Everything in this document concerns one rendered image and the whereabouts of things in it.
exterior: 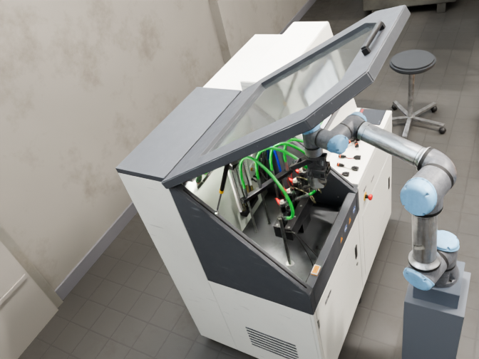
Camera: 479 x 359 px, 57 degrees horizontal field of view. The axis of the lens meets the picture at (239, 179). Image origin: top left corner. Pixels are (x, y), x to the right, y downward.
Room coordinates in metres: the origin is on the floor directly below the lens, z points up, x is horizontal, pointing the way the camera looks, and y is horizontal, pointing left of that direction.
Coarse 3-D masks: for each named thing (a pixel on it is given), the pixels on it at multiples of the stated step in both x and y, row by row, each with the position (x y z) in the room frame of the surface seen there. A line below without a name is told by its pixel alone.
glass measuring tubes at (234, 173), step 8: (232, 168) 1.70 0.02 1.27; (232, 176) 1.73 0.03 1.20; (248, 176) 1.80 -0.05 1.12; (232, 184) 1.72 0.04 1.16; (240, 184) 1.75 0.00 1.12; (248, 184) 1.82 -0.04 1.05; (240, 192) 1.72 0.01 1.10; (248, 192) 1.77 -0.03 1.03; (240, 200) 1.72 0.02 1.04; (256, 200) 1.79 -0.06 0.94; (240, 208) 1.72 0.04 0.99; (248, 208) 1.73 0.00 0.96
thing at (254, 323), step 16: (224, 288) 1.42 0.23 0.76; (224, 304) 1.45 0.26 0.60; (240, 304) 1.37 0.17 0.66; (256, 304) 1.31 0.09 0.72; (272, 304) 1.24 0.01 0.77; (240, 320) 1.40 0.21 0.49; (256, 320) 1.33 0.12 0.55; (272, 320) 1.26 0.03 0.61; (288, 320) 1.20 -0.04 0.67; (304, 320) 1.14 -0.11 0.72; (240, 336) 1.43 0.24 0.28; (256, 336) 1.35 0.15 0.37; (272, 336) 1.28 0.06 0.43; (288, 336) 1.22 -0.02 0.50; (304, 336) 1.16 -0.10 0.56; (256, 352) 1.38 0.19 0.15; (272, 352) 1.30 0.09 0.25; (288, 352) 1.24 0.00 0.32; (304, 352) 1.17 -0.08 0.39; (320, 352) 1.11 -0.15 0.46
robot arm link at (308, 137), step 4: (316, 128) 1.40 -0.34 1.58; (320, 128) 1.40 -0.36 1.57; (304, 132) 1.41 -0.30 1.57; (308, 132) 1.40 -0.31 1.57; (312, 132) 1.39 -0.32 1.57; (316, 132) 1.39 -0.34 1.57; (304, 136) 1.41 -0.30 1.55; (308, 136) 1.40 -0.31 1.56; (312, 136) 1.39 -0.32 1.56; (304, 140) 1.42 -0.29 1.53; (308, 140) 1.40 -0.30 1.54; (312, 140) 1.38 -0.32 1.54; (304, 144) 1.42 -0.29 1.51; (308, 144) 1.40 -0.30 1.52; (312, 144) 1.39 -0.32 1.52; (308, 148) 1.41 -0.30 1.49; (312, 148) 1.40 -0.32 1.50; (316, 148) 1.39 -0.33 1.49
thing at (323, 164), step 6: (306, 156) 1.43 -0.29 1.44; (324, 156) 1.41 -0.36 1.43; (312, 162) 1.42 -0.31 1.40; (318, 162) 1.41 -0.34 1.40; (324, 162) 1.39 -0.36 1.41; (312, 168) 1.41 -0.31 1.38; (318, 168) 1.40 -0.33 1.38; (324, 168) 1.39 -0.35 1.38; (330, 168) 1.43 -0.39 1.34; (312, 174) 1.41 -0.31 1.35; (318, 174) 1.40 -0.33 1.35; (324, 174) 1.37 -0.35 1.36; (324, 180) 1.37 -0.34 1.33
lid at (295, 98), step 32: (352, 32) 1.59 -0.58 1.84; (384, 32) 1.28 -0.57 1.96; (288, 64) 1.83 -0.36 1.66; (320, 64) 1.52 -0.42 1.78; (352, 64) 1.20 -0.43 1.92; (256, 96) 1.77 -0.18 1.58; (288, 96) 1.42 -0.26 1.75; (320, 96) 1.17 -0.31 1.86; (352, 96) 1.04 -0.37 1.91; (224, 128) 1.58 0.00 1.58; (256, 128) 1.32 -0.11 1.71; (288, 128) 1.07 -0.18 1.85; (192, 160) 1.44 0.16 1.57; (224, 160) 1.24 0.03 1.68
